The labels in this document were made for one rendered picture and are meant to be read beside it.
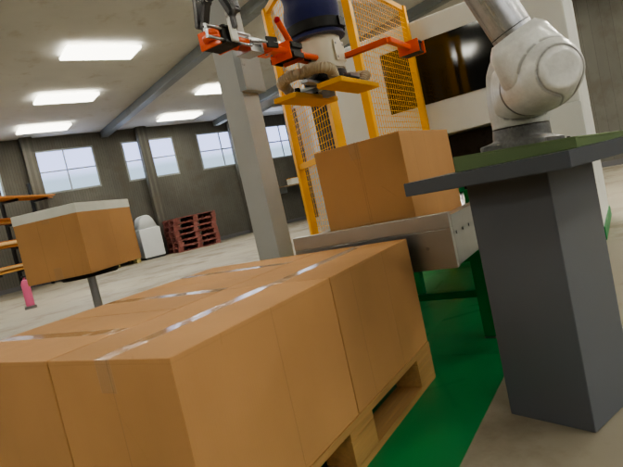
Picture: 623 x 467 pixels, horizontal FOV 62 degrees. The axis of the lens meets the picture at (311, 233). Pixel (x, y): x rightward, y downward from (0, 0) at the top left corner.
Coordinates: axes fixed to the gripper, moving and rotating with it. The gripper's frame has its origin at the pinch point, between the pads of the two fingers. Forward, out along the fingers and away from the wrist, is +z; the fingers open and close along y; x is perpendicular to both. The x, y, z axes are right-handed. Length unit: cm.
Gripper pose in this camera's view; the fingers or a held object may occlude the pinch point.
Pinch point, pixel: (222, 37)
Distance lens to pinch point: 160.8
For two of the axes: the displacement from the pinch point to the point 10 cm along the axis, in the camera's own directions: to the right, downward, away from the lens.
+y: -8.3, 1.5, 5.3
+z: 2.1, 9.7, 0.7
